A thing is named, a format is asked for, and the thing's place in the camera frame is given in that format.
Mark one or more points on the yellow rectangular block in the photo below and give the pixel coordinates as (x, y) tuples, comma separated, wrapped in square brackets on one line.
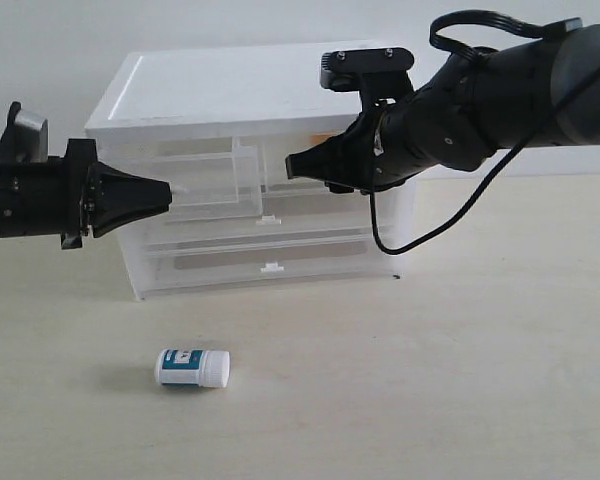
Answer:
[(322, 135)]

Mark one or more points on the clear middle wide drawer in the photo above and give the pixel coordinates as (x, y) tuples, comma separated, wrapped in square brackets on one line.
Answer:
[(282, 215)]

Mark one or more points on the white plastic drawer cabinet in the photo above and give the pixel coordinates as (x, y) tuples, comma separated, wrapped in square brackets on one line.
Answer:
[(206, 100)]

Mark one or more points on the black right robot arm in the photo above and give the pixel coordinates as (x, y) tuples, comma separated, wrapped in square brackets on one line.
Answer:
[(505, 83)]

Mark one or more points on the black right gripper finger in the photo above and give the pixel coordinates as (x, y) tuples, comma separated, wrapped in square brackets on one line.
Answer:
[(322, 162)]

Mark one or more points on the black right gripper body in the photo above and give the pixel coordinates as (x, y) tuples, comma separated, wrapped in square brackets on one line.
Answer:
[(375, 153)]

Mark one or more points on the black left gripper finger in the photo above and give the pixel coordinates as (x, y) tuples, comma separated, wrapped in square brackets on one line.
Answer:
[(110, 186), (108, 217)]

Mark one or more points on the white medicine bottle teal label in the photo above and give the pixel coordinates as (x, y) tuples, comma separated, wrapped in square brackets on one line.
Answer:
[(200, 368)]

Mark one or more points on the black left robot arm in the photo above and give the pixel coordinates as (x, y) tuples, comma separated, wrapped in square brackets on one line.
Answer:
[(74, 196)]

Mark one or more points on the clear wide drawer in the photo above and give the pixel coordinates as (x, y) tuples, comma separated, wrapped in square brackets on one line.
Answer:
[(266, 262), (282, 215)]

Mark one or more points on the clear bottom wide drawer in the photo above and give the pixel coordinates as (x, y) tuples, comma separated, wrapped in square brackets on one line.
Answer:
[(266, 262)]

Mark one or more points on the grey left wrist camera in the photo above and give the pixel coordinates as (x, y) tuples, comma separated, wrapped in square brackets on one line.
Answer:
[(25, 137)]

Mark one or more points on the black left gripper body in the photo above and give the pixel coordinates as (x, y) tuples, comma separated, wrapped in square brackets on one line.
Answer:
[(40, 199)]

